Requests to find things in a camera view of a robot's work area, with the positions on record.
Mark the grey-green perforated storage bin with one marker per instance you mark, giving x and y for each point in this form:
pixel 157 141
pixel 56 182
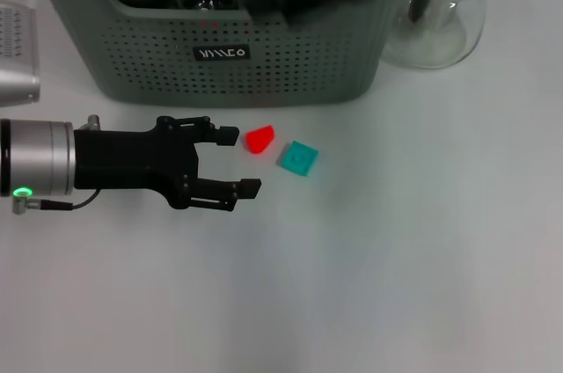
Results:
pixel 286 60

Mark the teal square toy plate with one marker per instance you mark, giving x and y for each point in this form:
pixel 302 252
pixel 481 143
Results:
pixel 300 158

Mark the orange-red wedge toy block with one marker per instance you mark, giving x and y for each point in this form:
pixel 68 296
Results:
pixel 259 139

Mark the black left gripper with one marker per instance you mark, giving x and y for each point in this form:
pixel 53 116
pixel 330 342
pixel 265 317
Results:
pixel 132 157

